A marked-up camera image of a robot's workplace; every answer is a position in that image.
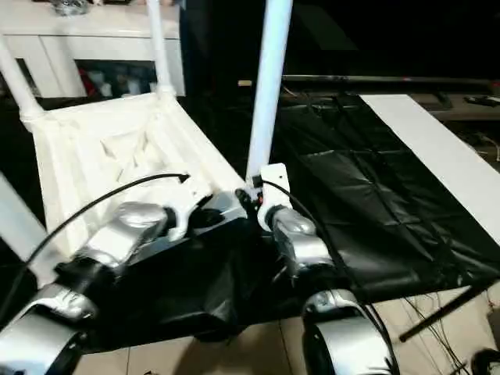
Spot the white plastic table top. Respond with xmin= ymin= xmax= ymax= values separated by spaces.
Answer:
xmin=21 ymin=91 xmax=252 ymax=277

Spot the black work mat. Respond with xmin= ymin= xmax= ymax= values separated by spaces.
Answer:
xmin=0 ymin=91 xmax=500 ymax=347

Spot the black case with yellow label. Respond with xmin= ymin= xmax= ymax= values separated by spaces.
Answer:
xmin=179 ymin=0 xmax=286 ymax=98

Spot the black metal rod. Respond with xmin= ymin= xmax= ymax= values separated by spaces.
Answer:
xmin=280 ymin=74 xmax=500 ymax=85

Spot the white flat board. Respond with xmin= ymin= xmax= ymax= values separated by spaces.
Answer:
xmin=358 ymin=93 xmax=500 ymax=251

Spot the white cabinet with glass doors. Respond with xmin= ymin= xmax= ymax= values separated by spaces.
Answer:
xmin=0 ymin=0 xmax=187 ymax=98

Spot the black metal table strut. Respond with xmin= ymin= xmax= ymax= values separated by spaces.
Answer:
xmin=398 ymin=284 xmax=485 ymax=341

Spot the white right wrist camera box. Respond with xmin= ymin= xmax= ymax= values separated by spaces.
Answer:
xmin=255 ymin=163 xmax=294 ymax=227

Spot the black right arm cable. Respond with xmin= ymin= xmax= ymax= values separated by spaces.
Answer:
xmin=260 ymin=178 xmax=400 ymax=375

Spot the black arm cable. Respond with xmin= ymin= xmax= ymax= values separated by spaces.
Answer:
xmin=260 ymin=178 xmax=400 ymax=375
xmin=0 ymin=173 xmax=191 ymax=313

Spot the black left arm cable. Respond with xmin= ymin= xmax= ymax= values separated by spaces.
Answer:
xmin=0 ymin=173 xmax=191 ymax=313

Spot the black cable coil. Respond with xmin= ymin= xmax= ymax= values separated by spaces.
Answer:
xmin=471 ymin=347 xmax=500 ymax=375

